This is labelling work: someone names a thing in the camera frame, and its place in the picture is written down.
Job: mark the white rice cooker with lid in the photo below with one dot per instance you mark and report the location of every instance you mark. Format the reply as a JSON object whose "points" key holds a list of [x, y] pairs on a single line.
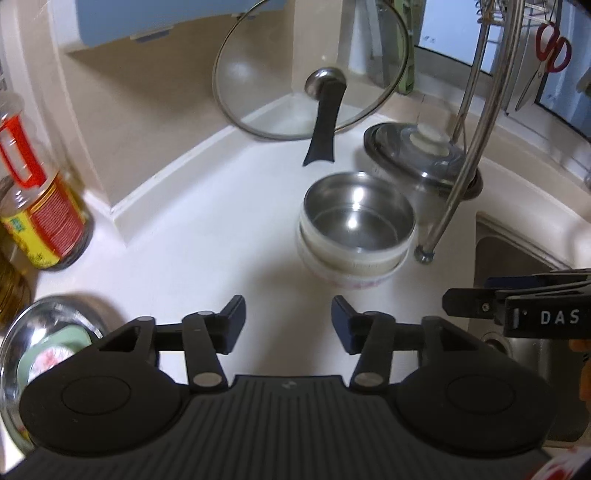
{"points": [[415, 152]]}

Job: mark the oil bottle with red label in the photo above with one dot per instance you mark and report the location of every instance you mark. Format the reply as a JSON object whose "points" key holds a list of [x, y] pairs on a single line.
{"points": [[51, 217]]}

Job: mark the plain white bowl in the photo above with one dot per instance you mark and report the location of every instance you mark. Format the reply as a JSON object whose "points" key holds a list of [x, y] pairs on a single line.
{"points": [[323, 258]]}

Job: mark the steel sink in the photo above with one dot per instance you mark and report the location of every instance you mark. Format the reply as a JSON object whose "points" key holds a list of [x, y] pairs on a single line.
{"points": [[535, 392]]}

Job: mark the red and white clothing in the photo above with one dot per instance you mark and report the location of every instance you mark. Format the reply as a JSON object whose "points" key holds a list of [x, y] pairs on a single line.
{"points": [[572, 468]]}

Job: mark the golden oil bottle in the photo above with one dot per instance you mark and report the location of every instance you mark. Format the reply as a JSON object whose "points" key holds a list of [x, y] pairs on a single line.
{"points": [[11, 295]]}

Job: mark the window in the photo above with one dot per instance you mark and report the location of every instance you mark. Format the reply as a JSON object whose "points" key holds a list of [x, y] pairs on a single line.
{"points": [[443, 27]]}

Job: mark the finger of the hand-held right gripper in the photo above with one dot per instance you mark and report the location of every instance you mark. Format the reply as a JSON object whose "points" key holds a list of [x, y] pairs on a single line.
{"points": [[466, 302]]}

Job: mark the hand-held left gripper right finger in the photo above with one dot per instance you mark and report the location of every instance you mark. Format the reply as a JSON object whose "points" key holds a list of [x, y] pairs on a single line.
{"points": [[341, 325]]}

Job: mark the light blue overhead cabinet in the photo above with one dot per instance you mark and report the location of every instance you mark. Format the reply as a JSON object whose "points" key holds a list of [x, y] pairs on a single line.
{"points": [[138, 18]]}

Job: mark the steel basin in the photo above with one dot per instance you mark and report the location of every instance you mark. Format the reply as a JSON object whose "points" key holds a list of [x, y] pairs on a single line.
{"points": [[46, 307]]}

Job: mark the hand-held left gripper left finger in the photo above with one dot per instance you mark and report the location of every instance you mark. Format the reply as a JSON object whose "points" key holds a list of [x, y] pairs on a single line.
{"points": [[237, 321]]}

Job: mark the white bowl with pink print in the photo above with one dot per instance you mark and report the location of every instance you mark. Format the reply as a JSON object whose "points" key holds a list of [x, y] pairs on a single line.
{"points": [[351, 282]]}

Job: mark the large glass pot lid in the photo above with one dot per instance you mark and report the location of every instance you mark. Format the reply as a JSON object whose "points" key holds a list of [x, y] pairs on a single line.
{"points": [[258, 69]]}

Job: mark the person's right hand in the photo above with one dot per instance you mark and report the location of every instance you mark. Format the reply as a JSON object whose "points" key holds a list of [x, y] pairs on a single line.
{"points": [[582, 350]]}

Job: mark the chrome faucet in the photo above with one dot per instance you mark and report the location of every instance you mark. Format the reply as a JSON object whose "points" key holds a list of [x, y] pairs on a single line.
{"points": [[480, 138]]}

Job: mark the green bottle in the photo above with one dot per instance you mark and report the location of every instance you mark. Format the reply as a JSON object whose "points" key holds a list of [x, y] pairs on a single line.
{"points": [[408, 78]]}

